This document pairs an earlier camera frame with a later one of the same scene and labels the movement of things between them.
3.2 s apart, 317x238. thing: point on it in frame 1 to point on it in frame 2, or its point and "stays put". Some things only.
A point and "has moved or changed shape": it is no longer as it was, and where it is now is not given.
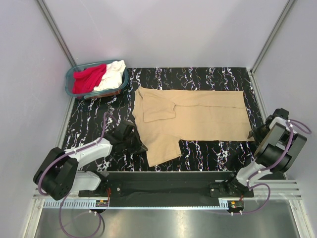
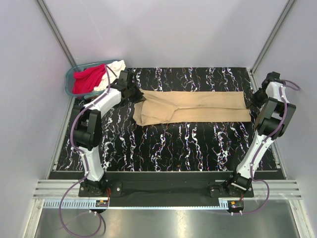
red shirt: [86, 80] stays put
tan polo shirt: [163, 117] has moved or changed shape
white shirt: [113, 76] stays put
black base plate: [160, 186] stays put
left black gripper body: [132, 143] to [134, 94]
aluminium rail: [280, 189] stays put
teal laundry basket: [70, 81] stays put
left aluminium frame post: [58, 33] stays put
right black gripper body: [260, 133] to [258, 98]
